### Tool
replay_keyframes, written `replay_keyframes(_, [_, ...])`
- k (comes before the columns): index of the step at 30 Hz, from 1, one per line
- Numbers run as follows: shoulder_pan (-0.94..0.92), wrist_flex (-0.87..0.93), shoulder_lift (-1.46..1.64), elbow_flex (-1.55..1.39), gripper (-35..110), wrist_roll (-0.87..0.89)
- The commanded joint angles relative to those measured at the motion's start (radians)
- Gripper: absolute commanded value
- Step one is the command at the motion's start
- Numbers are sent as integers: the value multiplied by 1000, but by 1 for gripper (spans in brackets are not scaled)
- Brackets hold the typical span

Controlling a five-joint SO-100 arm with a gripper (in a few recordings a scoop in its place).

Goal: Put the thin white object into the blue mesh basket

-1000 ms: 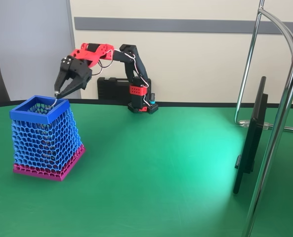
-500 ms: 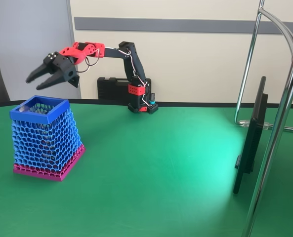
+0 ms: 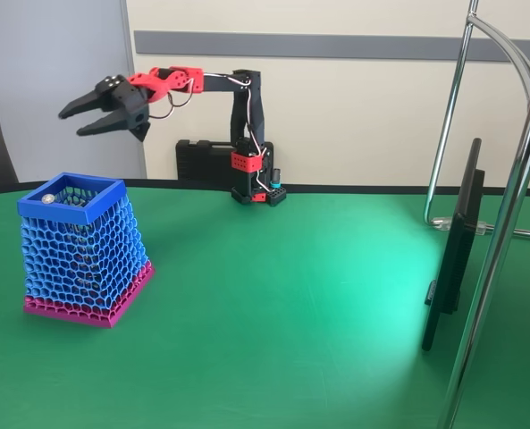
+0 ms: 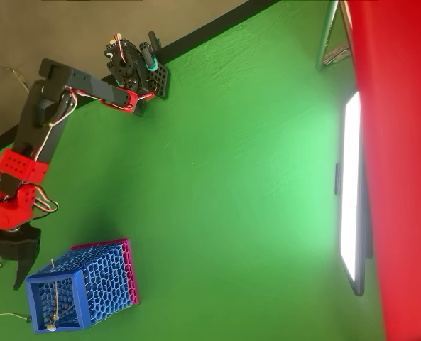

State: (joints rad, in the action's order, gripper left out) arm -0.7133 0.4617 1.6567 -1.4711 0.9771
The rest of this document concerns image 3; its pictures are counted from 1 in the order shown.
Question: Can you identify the black gripper camera mount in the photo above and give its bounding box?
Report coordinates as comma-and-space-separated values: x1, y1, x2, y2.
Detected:
129, 105, 152, 144

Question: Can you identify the white red arm cable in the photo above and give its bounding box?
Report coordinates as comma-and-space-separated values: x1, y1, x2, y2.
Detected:
226, 74, 269, 189

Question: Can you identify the black plastic tool case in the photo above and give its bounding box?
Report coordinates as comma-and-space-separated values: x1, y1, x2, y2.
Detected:
175, 139, 274, 182

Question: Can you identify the black perforated base block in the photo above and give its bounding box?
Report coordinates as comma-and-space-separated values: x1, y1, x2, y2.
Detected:
231, 185, 289, 207

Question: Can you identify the chrome tube stand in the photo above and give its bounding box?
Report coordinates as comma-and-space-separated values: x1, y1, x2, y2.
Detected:
423, 0, 530, 429

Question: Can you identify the green cloth with black border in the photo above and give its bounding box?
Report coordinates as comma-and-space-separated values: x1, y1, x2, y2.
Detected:
0, 178, 530, 429

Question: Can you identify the white red wrist cable loop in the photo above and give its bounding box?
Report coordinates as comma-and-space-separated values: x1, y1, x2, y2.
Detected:
149, 79, 195, 122

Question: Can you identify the grey wall rail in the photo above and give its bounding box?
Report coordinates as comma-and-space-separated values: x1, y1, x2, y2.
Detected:
133, 29, 530, 63

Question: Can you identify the blue and magenta mesh basket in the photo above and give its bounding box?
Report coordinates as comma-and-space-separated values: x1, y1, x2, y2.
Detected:
17, 172, 156, 330

